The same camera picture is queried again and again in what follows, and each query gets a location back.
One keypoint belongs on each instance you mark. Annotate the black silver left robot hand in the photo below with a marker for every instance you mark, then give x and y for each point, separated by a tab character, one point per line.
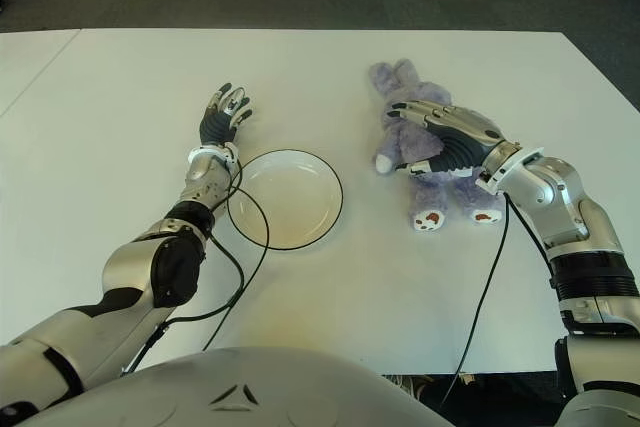
215	127

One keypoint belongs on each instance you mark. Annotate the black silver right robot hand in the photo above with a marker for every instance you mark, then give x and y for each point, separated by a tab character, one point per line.
460	147

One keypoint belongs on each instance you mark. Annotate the purple plush bunny doll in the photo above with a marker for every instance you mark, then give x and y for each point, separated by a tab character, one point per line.
425	197

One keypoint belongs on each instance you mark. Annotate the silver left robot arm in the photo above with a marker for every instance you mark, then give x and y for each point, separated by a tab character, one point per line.
130	267

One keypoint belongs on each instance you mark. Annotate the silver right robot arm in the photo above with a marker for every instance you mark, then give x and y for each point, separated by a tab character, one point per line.
565	207

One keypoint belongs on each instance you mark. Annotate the white plate with black rim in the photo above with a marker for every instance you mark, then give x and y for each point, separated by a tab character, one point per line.
290	202

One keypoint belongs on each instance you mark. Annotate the silver robot torso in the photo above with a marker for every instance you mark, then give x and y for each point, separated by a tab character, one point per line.
235	392

